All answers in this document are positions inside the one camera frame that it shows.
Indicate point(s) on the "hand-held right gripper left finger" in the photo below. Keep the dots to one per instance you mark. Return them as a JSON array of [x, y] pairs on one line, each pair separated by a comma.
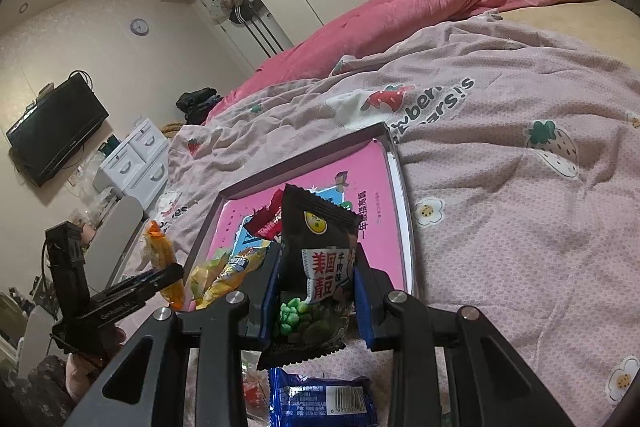
[[267, 302]]

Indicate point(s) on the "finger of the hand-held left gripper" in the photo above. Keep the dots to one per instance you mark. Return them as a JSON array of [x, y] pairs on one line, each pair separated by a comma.
[[140, 289]]

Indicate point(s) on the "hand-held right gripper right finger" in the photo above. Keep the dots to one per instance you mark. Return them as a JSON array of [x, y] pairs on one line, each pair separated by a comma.
[[362, 307]]

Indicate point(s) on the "orange snack packet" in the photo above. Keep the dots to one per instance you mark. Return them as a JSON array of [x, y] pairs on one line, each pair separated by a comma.
[[160, 252]]

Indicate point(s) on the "yellow snack packet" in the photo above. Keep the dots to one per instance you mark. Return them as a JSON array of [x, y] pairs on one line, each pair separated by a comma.
[[240, 263]]

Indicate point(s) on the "green snack packet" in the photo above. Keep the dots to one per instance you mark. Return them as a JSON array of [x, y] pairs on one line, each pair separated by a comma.
[[202, 277]]

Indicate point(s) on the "red snack packet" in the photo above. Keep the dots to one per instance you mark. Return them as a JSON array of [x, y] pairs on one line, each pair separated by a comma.
[[267, 224]]

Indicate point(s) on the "black pea snack packet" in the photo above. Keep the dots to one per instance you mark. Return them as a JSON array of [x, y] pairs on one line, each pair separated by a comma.
[[310, 232]]

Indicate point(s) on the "purple shallow box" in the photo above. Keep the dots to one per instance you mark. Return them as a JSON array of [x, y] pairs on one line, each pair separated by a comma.
[[406, 227]]

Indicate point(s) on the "clear packet with red print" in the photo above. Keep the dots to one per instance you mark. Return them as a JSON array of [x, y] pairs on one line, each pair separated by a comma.
[[255, 394]]

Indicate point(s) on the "blue snack packet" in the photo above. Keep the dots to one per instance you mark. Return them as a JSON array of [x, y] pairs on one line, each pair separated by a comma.
[[320, 399]]

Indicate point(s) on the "person's left hand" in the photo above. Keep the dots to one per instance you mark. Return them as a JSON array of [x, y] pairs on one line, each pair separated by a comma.
[[80, 377]]

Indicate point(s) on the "grey chair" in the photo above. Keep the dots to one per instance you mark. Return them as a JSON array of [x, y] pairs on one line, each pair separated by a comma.
[[120, 227]]

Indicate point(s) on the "pink picture book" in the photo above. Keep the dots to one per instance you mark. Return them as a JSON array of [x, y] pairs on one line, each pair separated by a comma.
[[370, 217]]

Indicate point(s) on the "person's floral clothing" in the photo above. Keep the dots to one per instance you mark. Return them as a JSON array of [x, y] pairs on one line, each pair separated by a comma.
[[42, 392]]

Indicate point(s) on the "white drawer cabinet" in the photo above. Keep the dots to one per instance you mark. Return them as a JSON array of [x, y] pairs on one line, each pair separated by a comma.
[[135, 157]]

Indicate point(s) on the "black television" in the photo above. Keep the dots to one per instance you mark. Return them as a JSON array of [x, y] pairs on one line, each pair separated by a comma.
[[55, 132]]

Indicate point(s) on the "pink strawberry printed blanket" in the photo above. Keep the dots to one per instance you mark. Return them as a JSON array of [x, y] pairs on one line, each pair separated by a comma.
[[500, 232]]

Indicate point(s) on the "brown woven basket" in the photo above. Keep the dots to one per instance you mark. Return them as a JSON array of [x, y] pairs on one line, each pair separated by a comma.
[[172, 129]]

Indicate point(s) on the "dark clothes pile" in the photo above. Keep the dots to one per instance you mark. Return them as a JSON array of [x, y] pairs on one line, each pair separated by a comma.
[[197, 104]]

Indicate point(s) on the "hanging black bag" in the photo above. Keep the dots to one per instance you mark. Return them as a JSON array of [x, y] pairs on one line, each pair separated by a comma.
[[242, 14]]

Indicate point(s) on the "hanging pale bag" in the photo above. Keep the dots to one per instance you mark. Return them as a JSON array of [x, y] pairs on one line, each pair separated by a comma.
[[222, 4]]

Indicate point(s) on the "pink quilt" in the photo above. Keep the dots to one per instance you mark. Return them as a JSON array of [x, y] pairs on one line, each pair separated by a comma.
[[400, 7]]

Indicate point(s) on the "beige bed sheet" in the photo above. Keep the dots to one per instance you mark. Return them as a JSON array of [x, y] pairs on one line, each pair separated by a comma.
[[575, 14]]

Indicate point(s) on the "round wall clock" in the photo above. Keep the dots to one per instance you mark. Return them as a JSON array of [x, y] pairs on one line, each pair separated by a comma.
[[140, 27]]

